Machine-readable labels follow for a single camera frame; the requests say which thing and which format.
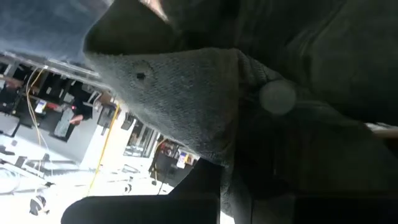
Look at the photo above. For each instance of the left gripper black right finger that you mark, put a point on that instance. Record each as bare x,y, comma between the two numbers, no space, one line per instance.
345,211

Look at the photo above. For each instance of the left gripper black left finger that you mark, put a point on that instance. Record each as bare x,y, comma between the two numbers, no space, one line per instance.
140,210

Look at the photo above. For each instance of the person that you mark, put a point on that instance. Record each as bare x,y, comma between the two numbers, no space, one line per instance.
82,112

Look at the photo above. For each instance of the green cotton cap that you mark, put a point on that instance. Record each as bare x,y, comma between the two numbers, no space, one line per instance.
280,140

